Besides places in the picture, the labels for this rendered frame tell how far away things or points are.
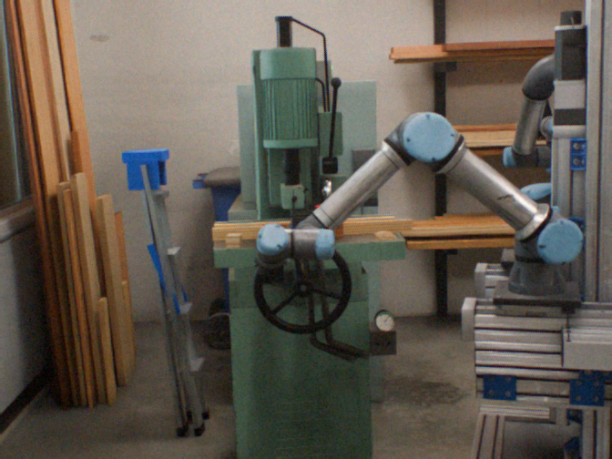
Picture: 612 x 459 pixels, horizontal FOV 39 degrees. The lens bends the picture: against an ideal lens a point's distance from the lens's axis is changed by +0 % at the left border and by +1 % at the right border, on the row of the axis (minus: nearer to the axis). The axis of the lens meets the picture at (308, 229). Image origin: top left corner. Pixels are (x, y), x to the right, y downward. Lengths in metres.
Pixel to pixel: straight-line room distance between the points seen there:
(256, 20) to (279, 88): 2.42
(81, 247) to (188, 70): 1.61
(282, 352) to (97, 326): 1.45
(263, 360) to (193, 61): 2.73
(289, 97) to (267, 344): 0.78
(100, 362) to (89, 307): 0.26
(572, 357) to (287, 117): 1.12
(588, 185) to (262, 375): 1.14
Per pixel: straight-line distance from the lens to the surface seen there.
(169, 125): 5.19
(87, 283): 3.98
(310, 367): 2.80
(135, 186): 3.47
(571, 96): 2.61
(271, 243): 2.12
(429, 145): 2.12
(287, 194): 2.79
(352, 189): 2.27
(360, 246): 2.72
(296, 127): 2.74
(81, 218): 3.93
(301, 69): 2.75
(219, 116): 5.15
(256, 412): 2.84
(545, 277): 2.39
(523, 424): 3.17
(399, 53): 4.68
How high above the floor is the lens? 1.38
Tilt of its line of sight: 9 degrees down
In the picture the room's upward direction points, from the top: 2 degrees counter-clockwise
